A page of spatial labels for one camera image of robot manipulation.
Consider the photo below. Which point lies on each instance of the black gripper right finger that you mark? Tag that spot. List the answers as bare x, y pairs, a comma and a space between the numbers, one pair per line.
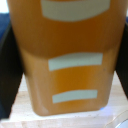
123, 60

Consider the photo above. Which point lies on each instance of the orange bottle with white labels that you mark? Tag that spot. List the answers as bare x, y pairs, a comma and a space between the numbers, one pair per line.
66, 43

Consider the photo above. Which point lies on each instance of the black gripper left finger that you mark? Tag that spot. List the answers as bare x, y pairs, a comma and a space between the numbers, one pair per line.
9, 73

